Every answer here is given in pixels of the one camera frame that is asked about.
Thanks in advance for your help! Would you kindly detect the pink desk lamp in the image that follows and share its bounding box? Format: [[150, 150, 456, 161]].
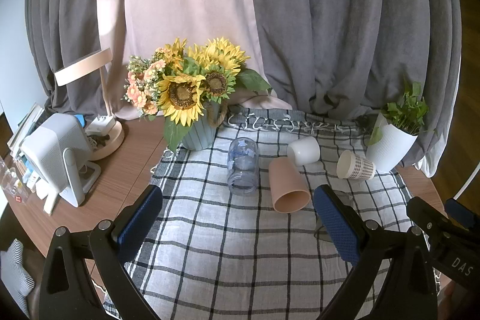
[[54, 47, 125, 161]]

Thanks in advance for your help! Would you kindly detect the stack of books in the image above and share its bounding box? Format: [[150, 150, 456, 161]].
[[7, 103, 49, 160]]

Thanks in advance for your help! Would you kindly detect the white plant pot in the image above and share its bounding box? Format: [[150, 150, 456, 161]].
[[365, 112, 419, 173]]

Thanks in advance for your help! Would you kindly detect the sunflower bouquet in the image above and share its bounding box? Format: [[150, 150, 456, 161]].
[[122, 37, 273, 153]]

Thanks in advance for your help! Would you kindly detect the white cable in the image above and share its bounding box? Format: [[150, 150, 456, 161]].
[[451, 154, 480, 201]]

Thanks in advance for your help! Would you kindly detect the green leafy plant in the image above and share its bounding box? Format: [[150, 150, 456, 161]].
[[367, 80, 438, 147]]

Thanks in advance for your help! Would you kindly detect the pink cup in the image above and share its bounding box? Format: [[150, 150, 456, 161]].
[[269, 157, 311, 214]]

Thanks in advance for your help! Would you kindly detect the checked tablecloth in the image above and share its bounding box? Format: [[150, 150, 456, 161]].
[[103, 106, 443, 320]]

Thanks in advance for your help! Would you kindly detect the blue-grey ribbed vase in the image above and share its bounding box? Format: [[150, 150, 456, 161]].
[[180, 100, 230, 151]]

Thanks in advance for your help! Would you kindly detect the clear plastic box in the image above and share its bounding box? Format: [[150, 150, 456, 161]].
[[0, 155, 31, 205]]

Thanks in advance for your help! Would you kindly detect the white desk appliance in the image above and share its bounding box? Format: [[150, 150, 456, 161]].
[[20, 113, 103, 209]]

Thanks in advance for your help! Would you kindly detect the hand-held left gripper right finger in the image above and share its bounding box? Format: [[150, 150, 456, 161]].
[[313, 184, 439, 320]]

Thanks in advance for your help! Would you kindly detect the clear glass cup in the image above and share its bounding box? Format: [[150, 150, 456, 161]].
[[314, 189, 355, 243]]

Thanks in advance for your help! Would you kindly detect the striped cloth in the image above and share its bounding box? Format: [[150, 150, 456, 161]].
[[0, 239, 37, 308]]

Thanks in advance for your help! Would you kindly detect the white cup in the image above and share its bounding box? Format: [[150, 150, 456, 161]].
[[287, 138, 321, 166]]

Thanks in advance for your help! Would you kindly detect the checked paper cup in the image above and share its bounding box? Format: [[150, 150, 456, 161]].
[[336, 149, 377, 181]]

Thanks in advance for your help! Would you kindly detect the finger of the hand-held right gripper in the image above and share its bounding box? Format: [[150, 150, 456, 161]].
[[406, 196, 451, 235], [445, 198, 477, 231]]

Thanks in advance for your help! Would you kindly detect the white charger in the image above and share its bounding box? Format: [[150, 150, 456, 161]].
[[85, 116, 115, 136]]

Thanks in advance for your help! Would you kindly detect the grey curtain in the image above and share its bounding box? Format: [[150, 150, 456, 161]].
[[24, 0, 126, 116], [242, 0, 464, 178]]

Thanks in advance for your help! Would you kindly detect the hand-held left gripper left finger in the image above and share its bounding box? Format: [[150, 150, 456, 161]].
[[37, 185, 164, 320]]

